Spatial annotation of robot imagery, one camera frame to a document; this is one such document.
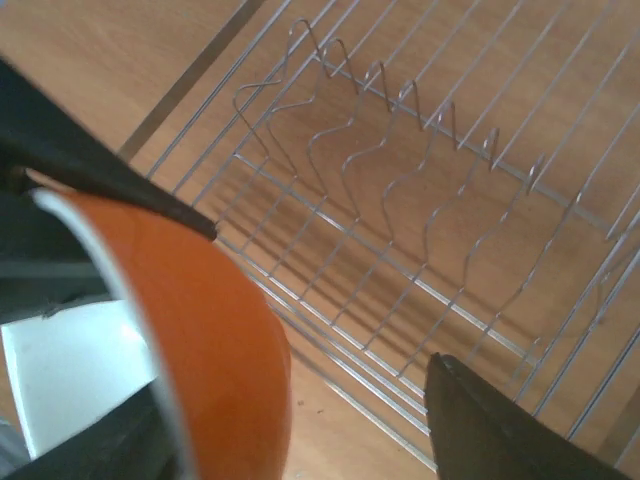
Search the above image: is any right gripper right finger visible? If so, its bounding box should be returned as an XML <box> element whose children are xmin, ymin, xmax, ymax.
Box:
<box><xmin>424</xmin><ymin>353</ymin><xmax>627</xmax><ymax>479</ymax></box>

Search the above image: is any orange bowl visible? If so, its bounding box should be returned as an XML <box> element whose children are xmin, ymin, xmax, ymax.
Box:
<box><xmin>33</xmin><ymin>189</ymin><xmax>292</xmax><ymax>479</ymax></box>

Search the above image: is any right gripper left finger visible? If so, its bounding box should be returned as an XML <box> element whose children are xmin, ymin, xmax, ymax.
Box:
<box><xmin>1</xmin><ymin>60</ymin><xmax>217</xmax><ymax>240</ymax></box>

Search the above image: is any wire dish rack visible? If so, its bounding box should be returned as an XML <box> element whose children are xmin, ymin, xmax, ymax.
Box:
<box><xmin>120</xmin><ymin>1</ymin><xmax>639</xmax><ymax>478</ymax></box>

